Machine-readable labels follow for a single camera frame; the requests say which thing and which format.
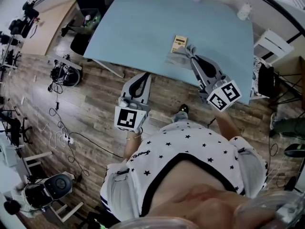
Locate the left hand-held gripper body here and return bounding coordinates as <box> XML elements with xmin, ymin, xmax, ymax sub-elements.
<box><xmin>114</xmin><ymin>96</ymin><xmax>152</xmax><ymax>135</ymax></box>

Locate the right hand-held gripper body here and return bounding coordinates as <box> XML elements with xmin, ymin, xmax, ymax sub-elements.
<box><xmin>198</xmin><ymin>74</ymin><xmax>243</xmax><ymax>113</ymax></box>

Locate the grey cloth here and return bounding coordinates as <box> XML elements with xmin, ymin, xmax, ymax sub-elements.
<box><xmin>165</xmin><ymin>44</ymin><xmax>198</xmax><ymax>66</ymax></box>

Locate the beige calculator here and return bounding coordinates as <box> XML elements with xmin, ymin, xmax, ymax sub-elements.
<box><xmin>171</xmin><ymin>34</ymin><xmax>189</xmax><ymax>55</ymax></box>

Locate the person's left forearm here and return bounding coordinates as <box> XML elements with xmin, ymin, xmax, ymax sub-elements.
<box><xmin>123</xmin><ymin>130</ymin><xmax>143</xmax><ymax>161</ymax></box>

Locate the person's right forearm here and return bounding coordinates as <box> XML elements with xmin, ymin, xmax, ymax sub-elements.
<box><xmin>213</xmin><ymin>108</ymin><xmax>241</xmax><ymax>142</ymax></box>

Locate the white table leg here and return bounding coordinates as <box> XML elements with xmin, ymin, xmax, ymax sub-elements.
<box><xmin>91</xmin><ymin>58</ymin><xmax>126</xmax><ymax>79</ymax></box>

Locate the person's right black shoe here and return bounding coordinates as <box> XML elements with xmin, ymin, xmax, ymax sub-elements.
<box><xmin>177</xmin><ymin>103</ymin><xmax>190</xmax><ymax>114</ymax></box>

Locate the patterned chair cushion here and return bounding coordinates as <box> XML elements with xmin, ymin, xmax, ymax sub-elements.
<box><xmin>251</xmin><ymin>56</ymin><xmax>263</xmax><ymax>97</ymax></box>

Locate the person's grey trouser leg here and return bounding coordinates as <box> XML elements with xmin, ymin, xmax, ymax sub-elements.
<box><xmin>170</xmin><ymin>111</ymin><xmax>189</xmax><ymax>124</ymax></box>

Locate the black bag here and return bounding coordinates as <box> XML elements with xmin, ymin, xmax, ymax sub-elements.
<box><xmin>258</xmin><ymin>63</ymin><xmax>275</xmax><ymax>97</ymax></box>

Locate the person's white star print shirt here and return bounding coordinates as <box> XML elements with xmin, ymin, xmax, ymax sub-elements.
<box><xmin>100</xmin><ymin>121</ymin><xmax>269</xmax><ymax>220</ymax></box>

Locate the white wooden chair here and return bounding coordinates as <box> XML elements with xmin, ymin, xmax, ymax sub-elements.
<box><xmin>250</xmin><ymin>29</ymin><xmax>295</xmax><ymax>100</ymax></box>

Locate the white dotted jar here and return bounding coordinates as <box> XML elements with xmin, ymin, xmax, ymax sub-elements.
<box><xmin>237</xmin><ymin>2</ymin><xmax>253</xmax><ymax>21</ymax></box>

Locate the wooden desk with black legs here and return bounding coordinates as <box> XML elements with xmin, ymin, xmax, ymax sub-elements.
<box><xmin>269</xmin><ymin>55</ymin><xmax>305</xmax><ymax>107</ymax></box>

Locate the clear storage bin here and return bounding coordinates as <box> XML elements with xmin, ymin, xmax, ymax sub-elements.
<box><xmin>80</xmin><ymin>8</ymin><xmax>102</xmax><ymax>34</ymax></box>

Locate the person's bare neck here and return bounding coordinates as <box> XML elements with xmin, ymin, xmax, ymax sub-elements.
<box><xmin>147</xmin><ymin>158</ymin><xmax>275</xmax><ymax>224</ymax></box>

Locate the light wooden desk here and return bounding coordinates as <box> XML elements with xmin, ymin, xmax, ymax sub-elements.
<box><xmin>20</xmin><ymin>0</ymin><xmax>77</xmax><ymax>56</ymax></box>

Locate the black cable with adapter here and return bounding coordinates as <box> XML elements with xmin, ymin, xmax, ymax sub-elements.
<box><xmin>49</xmin><ymin>83</ymin><xmax>124</xmax><ymax>176</ymax></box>

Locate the grey shoulder strap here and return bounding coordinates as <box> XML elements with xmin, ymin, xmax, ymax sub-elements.
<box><xmin>237</xmin><ymin>141</ymin><xmax>267</xmax><ymax>195</ymax></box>
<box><xmin>100</xmin><ymin>162</ymin><xmax>141</xmax><ymax>218</ymax></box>

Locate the white cable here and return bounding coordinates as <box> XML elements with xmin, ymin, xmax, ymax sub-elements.
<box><xmin>22</xmin><ymin>96</ymin><xmax>69</xmax><ymax>149</ymax></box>

